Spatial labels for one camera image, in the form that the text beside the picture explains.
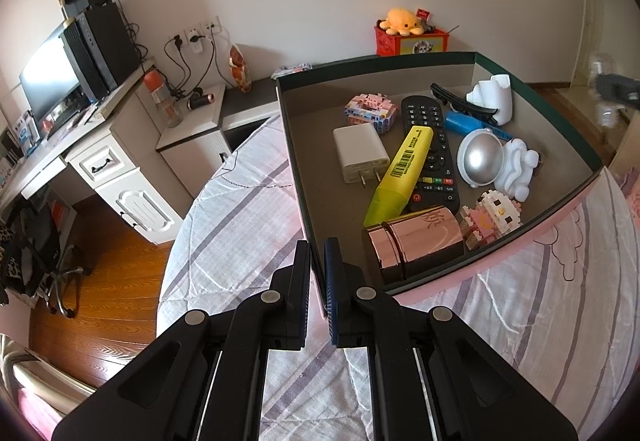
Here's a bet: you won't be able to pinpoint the white door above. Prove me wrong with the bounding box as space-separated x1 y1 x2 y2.
570 0 616 86

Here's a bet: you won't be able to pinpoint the orange plush octopus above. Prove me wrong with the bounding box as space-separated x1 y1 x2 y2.
378 8 426 36

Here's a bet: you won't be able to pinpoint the black remote control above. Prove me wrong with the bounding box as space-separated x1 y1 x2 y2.
400 95 462 214

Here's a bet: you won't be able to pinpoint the blue cylindrical tube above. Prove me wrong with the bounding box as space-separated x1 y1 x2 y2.
444 112 515 142

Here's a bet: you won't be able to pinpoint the black low cabinet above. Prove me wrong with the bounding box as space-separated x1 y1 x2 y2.
222 76 313 134

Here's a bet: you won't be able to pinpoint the black monitor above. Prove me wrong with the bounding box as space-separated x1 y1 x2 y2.
19 18 88 136

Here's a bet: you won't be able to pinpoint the pink white block figure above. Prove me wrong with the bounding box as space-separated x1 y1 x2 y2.
459 190 523 252

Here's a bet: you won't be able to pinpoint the rose gold canister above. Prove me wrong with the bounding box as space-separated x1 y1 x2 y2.
361 205 466 286

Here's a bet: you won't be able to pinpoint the white nightstand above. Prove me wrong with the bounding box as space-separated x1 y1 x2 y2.
156 83 233 186

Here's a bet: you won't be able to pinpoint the pale pink quilt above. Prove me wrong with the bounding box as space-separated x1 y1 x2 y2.
607 136 640 242

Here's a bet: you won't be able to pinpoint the red cap water bottle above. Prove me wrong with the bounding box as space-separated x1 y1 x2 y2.
144 70 183 129

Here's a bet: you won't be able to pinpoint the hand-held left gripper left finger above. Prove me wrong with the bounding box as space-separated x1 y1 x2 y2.
51 241 313 441

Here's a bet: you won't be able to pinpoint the white silver astronaut figure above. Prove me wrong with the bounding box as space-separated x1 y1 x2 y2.
457 128 543 200

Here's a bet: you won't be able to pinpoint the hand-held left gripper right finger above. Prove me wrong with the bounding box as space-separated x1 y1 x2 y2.
322 237 588 441

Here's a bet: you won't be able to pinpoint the black flower hair clip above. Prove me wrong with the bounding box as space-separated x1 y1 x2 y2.
430 82 501 124

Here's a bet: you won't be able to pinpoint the white plug charger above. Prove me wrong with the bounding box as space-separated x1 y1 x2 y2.
332 126 391 186

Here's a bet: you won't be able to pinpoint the white wall sockets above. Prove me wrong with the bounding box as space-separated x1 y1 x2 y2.
182 16 223 54

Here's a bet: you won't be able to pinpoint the pink storage box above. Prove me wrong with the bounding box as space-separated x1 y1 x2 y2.
275 51 607 309

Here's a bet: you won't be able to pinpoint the white desk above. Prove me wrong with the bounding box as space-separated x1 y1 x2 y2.
0 63 188 247

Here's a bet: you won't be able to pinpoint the red toy box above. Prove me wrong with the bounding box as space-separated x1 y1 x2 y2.
374 25 451 56

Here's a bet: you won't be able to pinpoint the white glass door cabinet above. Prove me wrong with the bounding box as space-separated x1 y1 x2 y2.
0 121 31 192

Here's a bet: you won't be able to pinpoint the bright pink sheet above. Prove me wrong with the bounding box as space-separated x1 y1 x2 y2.
15 386 66 441

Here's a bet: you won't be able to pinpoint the black office chair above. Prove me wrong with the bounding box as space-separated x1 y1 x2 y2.
0 198 93 319

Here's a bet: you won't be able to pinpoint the black power cables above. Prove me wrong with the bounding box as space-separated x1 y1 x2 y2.
162 33 221 96

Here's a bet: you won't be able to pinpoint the blue white product box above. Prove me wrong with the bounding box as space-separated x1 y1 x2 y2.
14 116 41 156

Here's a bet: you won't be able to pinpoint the white plug night light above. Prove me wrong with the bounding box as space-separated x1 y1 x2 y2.
466 73 513 126

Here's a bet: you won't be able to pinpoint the black computer tower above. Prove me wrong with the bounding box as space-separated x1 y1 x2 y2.
59 2 141 102

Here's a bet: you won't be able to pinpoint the yellow highlighter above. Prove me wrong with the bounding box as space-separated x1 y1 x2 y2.
362 126 435 229

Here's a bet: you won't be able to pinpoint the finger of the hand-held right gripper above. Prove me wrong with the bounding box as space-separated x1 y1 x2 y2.
592 71 640 109

